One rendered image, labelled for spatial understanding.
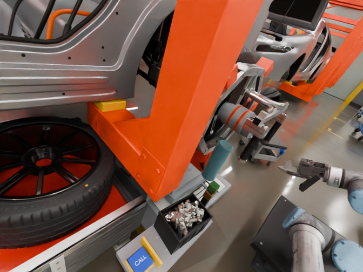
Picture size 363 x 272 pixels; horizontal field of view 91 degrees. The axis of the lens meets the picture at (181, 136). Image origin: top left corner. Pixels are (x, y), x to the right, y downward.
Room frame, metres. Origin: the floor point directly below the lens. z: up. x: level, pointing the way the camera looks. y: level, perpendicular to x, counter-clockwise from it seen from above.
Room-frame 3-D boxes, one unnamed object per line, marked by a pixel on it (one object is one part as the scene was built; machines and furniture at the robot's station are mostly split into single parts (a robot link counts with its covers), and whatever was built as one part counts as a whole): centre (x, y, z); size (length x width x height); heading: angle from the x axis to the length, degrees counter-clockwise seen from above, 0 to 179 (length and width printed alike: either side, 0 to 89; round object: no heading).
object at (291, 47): (5.78, -1.67, 1.49); 4.95 x 1.86 x 1.59; 147
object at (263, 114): (0.84, -0.26, 1.03); 0.19 x 0.18 x 0.11; 57
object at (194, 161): (1.01, -0.17, 0.48); 0.16 x 0.12 x 0.17; 57
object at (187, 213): (0.46, -0.14, 0.51); 0.20 x 0.14 x 0.13; 141
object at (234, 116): (0.95, -0.27, 0.85); 0.21 x 0.14 x 0.14; 57
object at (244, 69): (0.99, -0.21, 0.85); 0.54 x 0.07 x 0.54; 147
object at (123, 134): (0.78, 0.32, 0.69); 0.52 x 0.17 x 0.35; 57
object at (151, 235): (0.42, -0.11, 0.44); 0.43 x 0.17 x 0.03; 147
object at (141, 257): (0.28, -0.02, 0.47); 0.07 x 0.07 x 0.02; 57
